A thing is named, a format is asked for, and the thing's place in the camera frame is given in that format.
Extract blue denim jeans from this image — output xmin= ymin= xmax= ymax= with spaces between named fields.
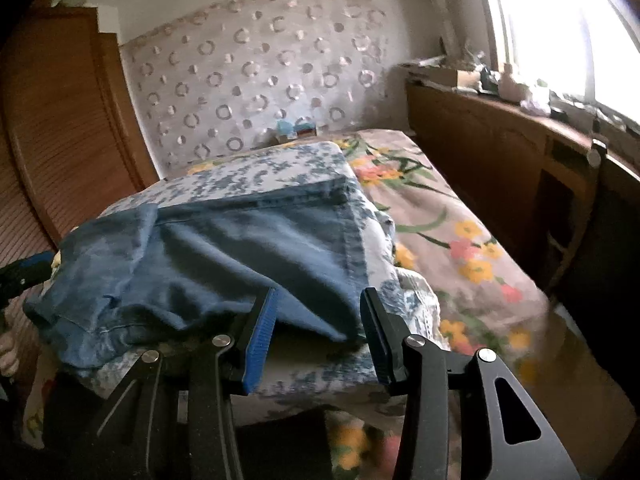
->
xmin=24 ymin=177 xmax=368 ymax=372

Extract left hand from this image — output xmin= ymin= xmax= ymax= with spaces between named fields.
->
xmin=0 ymin=330 xmax=20 ymax=378

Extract yellow plush toy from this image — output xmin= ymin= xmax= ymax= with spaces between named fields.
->
xmin=51 ymin=252 xmax=62 ymax=272

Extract colourful floral bed sheet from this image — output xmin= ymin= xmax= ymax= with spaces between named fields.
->
xmin=21 ymin=130 xmax=549 ymax=479

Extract blue floral white quilt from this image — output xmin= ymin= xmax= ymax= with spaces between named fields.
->
xmin=74 ymin=140 xmax=446 ymax=401

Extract brown wooden wardrobe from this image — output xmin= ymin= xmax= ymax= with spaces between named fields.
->
xmin=1 ymin=8 xmax=158 ymax=263

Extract long wooden sideboard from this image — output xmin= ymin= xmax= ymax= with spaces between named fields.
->
xmin=406 ymin=82 xmax=639 ymax=307

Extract blue tissue box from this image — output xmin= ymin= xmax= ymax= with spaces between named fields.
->
xmin=276 ymin=119 xmax=318 ymax=143

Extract white bottle on sideboard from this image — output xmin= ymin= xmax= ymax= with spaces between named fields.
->
xmin=498 ymin=63 xmax=527 ymax=104

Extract cardboard box on sideboard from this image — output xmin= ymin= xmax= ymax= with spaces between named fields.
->
xmin=416 ymin=66 xmax=480 ymax=88

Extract circle patterned padded headboard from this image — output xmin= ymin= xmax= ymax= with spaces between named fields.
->
xmin=122 ymin=0 xmax=390 ymax=174

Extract bright window with frame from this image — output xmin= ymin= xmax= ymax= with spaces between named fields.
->
xmin=485 ymin=0 xmax=639 ymax=122

